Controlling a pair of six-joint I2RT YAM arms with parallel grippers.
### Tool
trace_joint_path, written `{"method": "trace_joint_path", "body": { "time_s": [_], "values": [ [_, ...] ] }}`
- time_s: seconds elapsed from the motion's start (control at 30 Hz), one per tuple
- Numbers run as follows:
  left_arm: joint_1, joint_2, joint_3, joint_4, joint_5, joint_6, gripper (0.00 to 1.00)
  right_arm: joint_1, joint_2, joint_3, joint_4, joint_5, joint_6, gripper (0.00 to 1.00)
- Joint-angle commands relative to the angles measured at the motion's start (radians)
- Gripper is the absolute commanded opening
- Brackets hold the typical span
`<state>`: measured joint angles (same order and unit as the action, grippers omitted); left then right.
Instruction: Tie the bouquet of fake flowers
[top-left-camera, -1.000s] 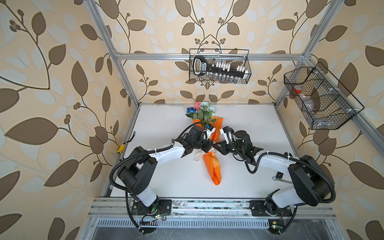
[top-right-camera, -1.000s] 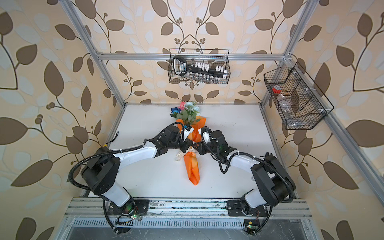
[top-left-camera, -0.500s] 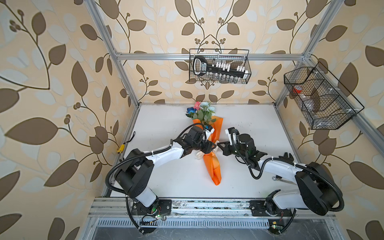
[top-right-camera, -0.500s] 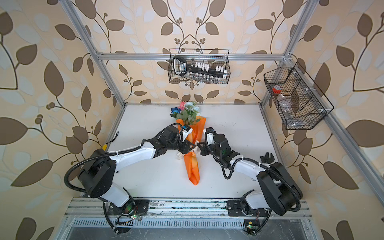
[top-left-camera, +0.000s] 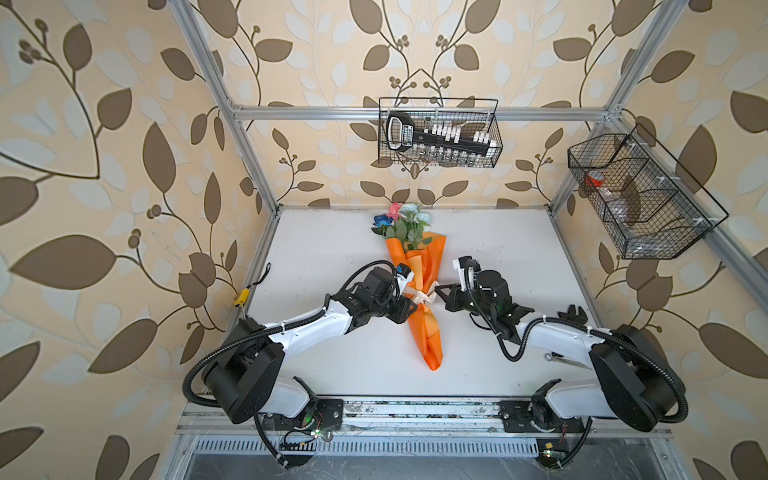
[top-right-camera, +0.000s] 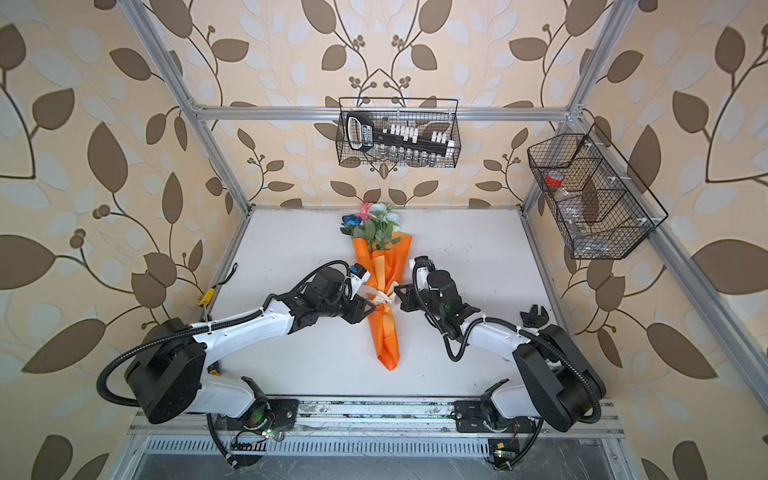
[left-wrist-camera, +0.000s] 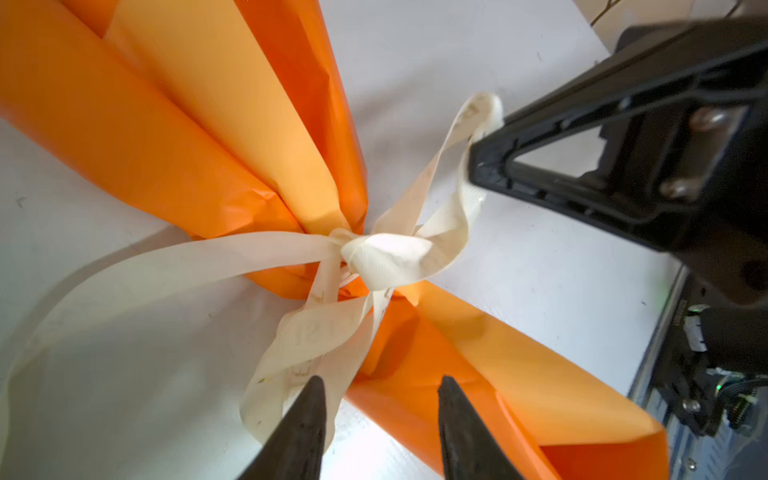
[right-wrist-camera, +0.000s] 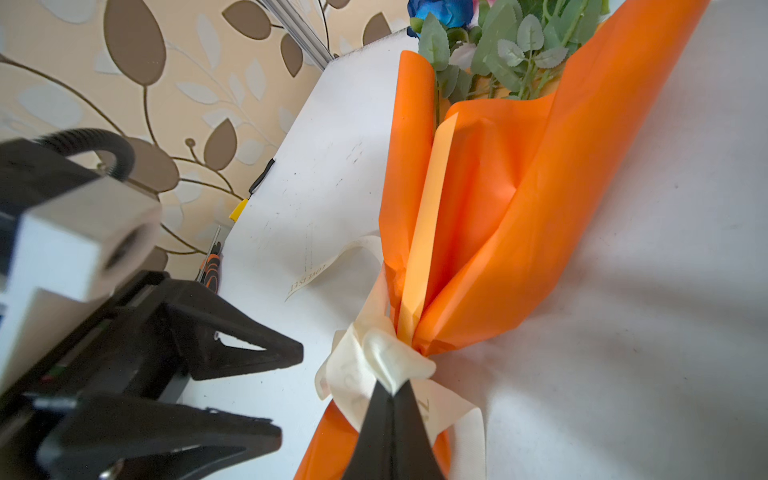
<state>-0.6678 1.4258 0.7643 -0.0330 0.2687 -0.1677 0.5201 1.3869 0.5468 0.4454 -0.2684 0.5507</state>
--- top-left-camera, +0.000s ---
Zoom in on black wire basket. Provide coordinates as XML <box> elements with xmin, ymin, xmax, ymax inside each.
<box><xmin>567</xmin><ymin>124</ymin><xmax>729</xmax><ymax>260</ymax></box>
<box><xmin>377</xmin><ymin>96</ymin><xmax>504</xmax><ymax>169</ymax></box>

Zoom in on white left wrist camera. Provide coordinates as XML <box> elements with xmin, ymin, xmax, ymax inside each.
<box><xmin>395</xmin><ymin>263</ymin><xmax>414</xmax><ymax>294</ymax></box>

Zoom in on right black wire basket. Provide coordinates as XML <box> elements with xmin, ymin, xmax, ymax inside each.
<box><xmin>567</xmin><ymin>124</ymin><xmax>729</xmax><ymax>260</ymax></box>

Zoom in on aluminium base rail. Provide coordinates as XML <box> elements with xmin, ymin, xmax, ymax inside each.
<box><xmin>171</xmin><ymin>396</ymin><xmax>676</xmax><ymax>462</ymax></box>

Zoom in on orange wrapping paper sheet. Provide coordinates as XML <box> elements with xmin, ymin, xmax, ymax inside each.
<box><xmin>386</xmin><ymin>232</ymin><xmax>446</xmax><ymax>371</ymax></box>

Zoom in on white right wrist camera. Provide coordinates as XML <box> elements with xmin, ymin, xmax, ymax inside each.
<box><xmin>453</xmin><ymin>256</ymin><xmax>481</xmax><ymax>291</ymax></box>

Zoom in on silver small wrench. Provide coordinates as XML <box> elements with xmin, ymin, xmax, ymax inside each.
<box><xmin>544</xmin><ymin>352</ymin><xmax>591</xmax><ymax>370</ymax></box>

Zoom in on white ribbon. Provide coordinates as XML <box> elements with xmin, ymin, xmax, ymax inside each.
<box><xmin>404</xmin><ymin>281</ymin><xmax>439</xmax><ymax>305</ymax></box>

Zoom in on clear bottle red cap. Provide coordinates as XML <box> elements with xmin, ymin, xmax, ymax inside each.
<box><xmin>585</xmin><ymin>170</ymin><xmax>636</xmax><ymax>224</ymax></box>

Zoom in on black socket wrench set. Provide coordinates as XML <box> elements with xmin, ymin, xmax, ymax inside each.
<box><xmin>378</xmin><ymin>109</ymin><xmax>503</xmax><ymax>161</ymax></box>

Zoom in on back black wire basket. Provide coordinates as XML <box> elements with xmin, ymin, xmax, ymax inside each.
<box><xmin>377</xmin><ymin>96</ymin><xmax>504</xmax><ymax>169</ymax></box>

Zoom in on pale blue fake flower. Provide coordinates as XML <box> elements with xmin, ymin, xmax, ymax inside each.
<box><xmin>394</xmin><ymin>203</ymin><xmax>431</xmax><ymax>252</ymax></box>

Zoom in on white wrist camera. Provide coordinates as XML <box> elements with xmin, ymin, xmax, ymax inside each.
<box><xmin>395</xmin><ymin>263</ymin><xmax>414</xmax><ymax>294</ymax></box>
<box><xmin>453</xmin><ymin>256</ymin><xmax>481</xmax><ymax>291</ymax></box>

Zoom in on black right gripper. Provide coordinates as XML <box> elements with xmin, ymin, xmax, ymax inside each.
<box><xmin>434</xmin><ymin>282</ymin><xmax>494</xmax><ymax>321</ymax></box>

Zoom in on dark blue fake rose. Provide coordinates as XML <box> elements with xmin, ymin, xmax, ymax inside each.
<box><xmin>371</xmin><ymin>214</ymin><xmax>393</xmax><ymax>237</ymax></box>

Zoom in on black adjustable wrench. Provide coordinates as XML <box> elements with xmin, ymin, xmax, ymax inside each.
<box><xmin>558</xmin><ymin>304</ymin><xmax>589</xmax><ymax>326</ymax></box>

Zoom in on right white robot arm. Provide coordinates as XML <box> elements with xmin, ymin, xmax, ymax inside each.
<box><xmin>435</xmin><ymin>256</ymin><xmax>690</xmax><ymax>432</ymax></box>

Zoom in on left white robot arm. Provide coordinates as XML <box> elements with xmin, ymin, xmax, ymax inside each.
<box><xmin>182</xmin><ymin>260</ymin><xmax>417</xmax><ymax>425</ymax></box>

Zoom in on yellow tape measure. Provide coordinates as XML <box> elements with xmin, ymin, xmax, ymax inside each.
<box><xmin>234</xmin><ymin>262</ymin><xmax>271</xmax><ymax>307</ymax></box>

